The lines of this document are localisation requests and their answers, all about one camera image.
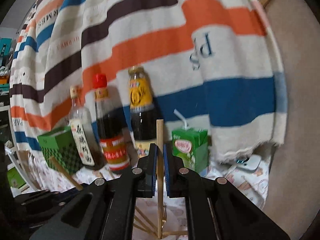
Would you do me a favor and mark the wooden chopstick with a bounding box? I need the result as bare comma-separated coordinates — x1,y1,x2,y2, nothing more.
135,206,158,231
134,215,157,238
156,119,164,239
162,230,188,237
161,205,167,230
49,156,84,191

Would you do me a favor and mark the green milk drink carton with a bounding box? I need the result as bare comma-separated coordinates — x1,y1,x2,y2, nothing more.
171,109,209,177

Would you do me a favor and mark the oyster sauce bottle yellow label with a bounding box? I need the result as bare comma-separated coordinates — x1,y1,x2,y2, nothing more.
128,66,157,158

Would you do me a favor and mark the clear cooking wine bottle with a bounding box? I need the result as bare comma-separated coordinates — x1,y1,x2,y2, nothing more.
68,86,105,171

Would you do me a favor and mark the red cap vinegar bottle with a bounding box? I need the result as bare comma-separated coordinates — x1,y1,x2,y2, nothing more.
93,74,131,174

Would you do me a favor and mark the green checkered box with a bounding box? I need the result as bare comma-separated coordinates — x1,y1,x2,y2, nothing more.
37,126,83,175

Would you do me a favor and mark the white electronic device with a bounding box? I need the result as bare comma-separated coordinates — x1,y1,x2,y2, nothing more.
234,154,262,173

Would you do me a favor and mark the striped hanging blanket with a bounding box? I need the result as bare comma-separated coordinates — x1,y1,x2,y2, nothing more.
10,0,287,162

